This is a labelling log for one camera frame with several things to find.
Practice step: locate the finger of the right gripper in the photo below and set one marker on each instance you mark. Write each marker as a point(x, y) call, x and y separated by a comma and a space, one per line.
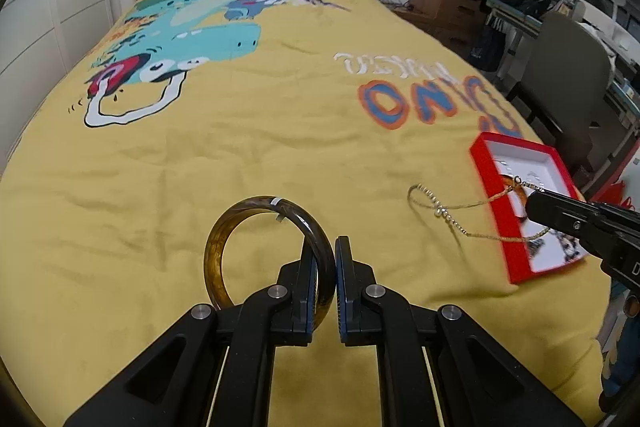
point(607, 232)

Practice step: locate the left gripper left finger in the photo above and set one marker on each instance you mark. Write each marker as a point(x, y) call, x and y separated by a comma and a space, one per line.
point(211, 368)

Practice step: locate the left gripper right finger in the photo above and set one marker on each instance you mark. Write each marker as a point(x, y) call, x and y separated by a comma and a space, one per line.
point(437, 367)

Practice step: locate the dark olive bangle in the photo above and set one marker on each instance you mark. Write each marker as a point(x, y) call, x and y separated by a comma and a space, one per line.
point(252, 236)

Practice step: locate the amber bangle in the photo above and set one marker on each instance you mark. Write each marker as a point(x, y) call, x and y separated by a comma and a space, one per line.
point(517, 195)

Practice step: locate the red jewelry box tray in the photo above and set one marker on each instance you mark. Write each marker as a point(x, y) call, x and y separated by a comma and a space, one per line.
point(510, 170)

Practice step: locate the red bag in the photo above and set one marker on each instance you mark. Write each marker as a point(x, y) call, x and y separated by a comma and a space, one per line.
point(623, 193)

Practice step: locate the grey desk chair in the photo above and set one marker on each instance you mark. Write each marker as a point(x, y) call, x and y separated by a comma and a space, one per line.
point(563, 83)

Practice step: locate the wooden drawer chest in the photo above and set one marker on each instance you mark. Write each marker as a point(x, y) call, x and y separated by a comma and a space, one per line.
point(456, 24)

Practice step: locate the yellow dinosaur bedspread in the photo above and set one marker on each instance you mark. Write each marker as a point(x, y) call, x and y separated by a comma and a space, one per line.
point(188, 106)

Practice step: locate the white wardrobe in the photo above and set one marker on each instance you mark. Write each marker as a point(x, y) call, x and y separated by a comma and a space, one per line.
point(41, 41)

